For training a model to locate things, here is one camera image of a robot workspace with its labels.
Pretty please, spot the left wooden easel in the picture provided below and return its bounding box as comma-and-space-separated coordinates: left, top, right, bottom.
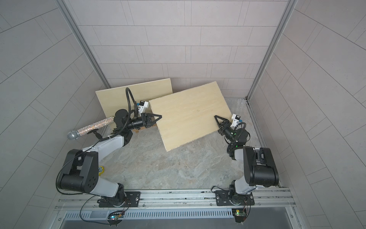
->
132, 127, 146, 133

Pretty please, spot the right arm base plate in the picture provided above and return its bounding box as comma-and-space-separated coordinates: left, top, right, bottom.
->
214, 190, 255, 206

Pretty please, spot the yellow round sticker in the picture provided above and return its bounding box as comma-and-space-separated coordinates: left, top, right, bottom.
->
98, 166, 105, 176

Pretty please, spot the glitter microphone on stand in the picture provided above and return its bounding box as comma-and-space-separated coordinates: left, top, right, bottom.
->
67, 116, 114, 140

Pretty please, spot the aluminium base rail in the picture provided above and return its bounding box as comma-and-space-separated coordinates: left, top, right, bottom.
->
46, 188, 304, 229

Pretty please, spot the left green circuit board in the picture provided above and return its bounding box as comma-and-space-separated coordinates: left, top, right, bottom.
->
107, 211, 124, 227

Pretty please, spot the green circuit board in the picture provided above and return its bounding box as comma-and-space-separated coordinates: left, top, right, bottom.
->
232, 208, 248, 223
107, 211, 124, 227

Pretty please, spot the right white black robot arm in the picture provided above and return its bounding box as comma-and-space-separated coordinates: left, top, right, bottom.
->
214, 115, 279, 206

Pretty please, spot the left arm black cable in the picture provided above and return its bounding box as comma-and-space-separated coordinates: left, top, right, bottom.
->
55, 87, 141, 195

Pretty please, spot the right green circuit board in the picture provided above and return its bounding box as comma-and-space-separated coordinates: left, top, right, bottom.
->
232, 208, 248, 223

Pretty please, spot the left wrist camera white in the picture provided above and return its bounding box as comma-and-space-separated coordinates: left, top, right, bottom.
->
137, 101, 149, 114

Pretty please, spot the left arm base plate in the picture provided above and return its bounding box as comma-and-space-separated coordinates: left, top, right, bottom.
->
97, 190, 141, 208

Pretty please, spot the plywood board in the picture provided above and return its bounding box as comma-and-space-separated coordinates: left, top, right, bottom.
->
149, 82, 232, 151
96, 78, 173, 117

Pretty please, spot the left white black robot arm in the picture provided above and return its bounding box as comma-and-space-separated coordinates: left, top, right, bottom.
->
55, 109, 162, 208

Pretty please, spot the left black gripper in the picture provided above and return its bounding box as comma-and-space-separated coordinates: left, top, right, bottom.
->
126, 116, 162, 132

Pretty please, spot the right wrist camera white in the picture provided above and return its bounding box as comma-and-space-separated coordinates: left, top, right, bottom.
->
231, 114, 241, 127

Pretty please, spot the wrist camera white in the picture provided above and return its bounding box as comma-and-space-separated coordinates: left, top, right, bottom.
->
137, 101, 149, 114
231, 114, 241, 127

